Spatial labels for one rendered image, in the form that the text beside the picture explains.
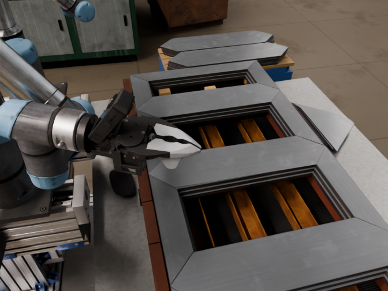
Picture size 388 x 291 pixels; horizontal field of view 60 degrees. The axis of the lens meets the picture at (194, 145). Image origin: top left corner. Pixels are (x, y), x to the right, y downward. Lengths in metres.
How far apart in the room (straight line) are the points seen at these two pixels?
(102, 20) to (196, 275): 3.03
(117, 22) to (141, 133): 3.16
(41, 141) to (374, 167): 1.39
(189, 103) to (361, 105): 2.17
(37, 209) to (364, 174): 1.28
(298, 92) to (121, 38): 2.24
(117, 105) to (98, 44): 3.30
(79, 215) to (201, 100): 0.86
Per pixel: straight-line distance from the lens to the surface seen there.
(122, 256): 1.33
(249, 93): 1.76
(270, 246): 1.14
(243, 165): 1.35
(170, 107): 1.65
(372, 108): 3.53
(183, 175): 1.30
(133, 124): 0.61
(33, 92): 0.79
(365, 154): 1.74
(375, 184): 1.61
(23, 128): 0.66
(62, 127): 0.62
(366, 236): 1.26
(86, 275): 1.88
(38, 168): 0.72
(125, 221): 1.42
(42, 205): 1.07
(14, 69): 0.79
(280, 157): 1.41
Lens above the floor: 1.81
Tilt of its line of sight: 42 degrees down
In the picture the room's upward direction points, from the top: straight up
